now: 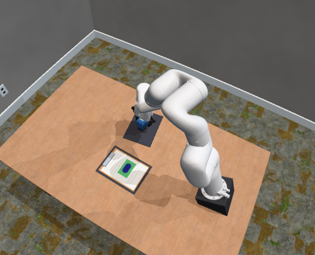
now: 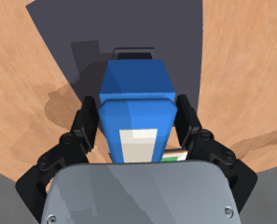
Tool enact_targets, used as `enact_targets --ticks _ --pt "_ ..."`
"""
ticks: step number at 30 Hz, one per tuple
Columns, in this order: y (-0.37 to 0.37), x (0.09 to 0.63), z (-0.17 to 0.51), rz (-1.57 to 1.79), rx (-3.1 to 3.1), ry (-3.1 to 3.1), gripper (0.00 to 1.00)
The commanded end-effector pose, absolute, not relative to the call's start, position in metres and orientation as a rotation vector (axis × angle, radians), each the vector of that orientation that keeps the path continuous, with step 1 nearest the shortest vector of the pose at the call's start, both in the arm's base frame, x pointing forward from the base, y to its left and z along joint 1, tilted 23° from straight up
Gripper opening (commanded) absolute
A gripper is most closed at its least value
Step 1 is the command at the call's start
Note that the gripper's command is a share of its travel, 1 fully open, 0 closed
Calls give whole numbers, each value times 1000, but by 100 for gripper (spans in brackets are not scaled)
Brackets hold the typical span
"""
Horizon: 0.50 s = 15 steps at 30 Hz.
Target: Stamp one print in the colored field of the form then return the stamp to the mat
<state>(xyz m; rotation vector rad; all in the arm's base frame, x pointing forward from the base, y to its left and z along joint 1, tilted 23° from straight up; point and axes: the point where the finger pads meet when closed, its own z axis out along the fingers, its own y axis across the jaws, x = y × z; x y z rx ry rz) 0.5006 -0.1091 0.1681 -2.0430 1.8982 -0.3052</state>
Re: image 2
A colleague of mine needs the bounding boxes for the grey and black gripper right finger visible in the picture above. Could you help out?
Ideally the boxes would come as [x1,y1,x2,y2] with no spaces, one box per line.
[173,94,257,214]

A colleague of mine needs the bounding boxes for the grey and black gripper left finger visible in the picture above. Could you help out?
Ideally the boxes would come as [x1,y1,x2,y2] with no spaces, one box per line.
[15,96,99,224]

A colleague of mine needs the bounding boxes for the blue self-inking stamp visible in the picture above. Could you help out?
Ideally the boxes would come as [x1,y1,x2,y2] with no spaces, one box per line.
[98,48,177,163]

